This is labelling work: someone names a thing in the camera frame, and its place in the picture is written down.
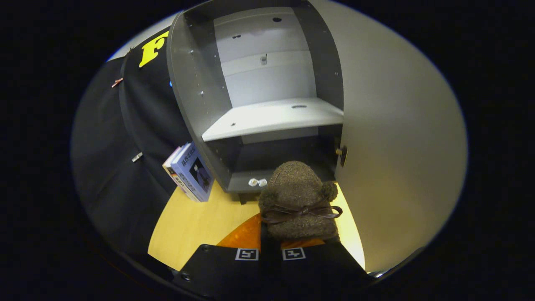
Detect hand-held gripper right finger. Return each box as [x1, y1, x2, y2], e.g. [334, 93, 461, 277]
[272, 237, 373, 299]

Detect blue paperback book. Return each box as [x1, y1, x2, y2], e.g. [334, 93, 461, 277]
[171, 143, 214, 202]

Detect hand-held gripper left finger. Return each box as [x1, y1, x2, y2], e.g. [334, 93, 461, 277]
[173, 213, 272, 300]

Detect white paperback book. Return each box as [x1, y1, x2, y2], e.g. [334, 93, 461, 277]
[162, 145, 197, 202]

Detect black backdrop cloth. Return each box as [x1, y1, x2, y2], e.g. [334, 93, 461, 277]
[71, 27, 197, 268]

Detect brown plush shoe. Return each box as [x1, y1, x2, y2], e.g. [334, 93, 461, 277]
[258, 161, 343, 244]

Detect beige shoe cabinet door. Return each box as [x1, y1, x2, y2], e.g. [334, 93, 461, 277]
[309, 0, 468, 274]

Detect grey shoe cabinet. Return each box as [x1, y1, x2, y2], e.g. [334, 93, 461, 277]
[166, 0, 344, 205]

